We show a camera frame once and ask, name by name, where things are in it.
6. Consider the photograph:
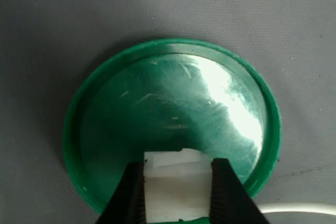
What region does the round green lid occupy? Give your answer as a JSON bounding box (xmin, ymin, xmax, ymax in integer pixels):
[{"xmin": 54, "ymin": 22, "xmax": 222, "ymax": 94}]
[{"xmin": 62, "ymin": 37, "xmax": 284, "ymax": 221}]

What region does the dark grey mat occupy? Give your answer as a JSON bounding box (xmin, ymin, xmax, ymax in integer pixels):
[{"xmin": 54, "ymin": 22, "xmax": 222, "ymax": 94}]
[{"xmin": 0, "ymin": 0, "xmax": 336, "ymax": 224}]

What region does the white camera cable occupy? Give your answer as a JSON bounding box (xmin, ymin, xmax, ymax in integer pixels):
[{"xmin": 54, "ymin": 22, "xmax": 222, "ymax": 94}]
[{"xmin": 258, "ymin": 201, "xmax": 336, "ymax": 216}]

